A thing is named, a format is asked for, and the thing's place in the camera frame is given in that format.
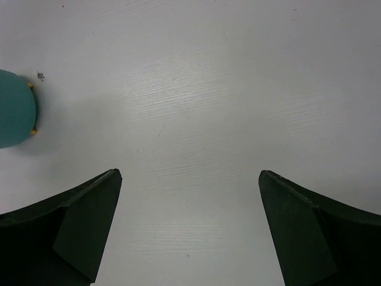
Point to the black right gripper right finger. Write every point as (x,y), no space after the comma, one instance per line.
(318,240)

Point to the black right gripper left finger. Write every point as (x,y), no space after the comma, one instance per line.
(60,240)

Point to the teal round desk organizer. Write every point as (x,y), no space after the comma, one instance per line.
(18,109)

